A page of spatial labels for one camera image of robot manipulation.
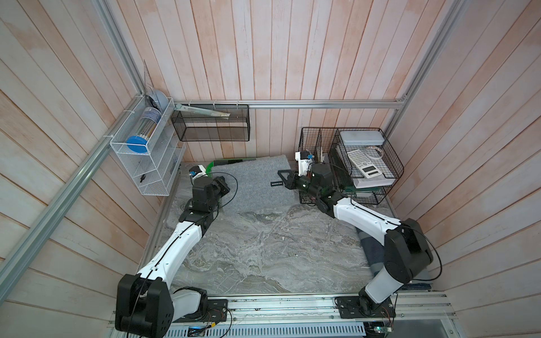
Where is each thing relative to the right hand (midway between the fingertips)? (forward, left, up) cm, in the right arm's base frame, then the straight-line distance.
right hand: (277, 171), depth 82 cm
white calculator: (+9, -38, -5) cm, 39 cm away
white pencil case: (+27, -42, -5) cm, 50 cm away
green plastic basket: (-4, +25, +5) cm, 26 cm away
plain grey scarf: (-6, +11, -1) cm, 12 cm away
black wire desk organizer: (+31, -27, -13) cm, 43 cm away
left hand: (-3, +21, -2) cm, 21 cm away
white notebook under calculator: (+2, -44, -8) cm, 45 cm away
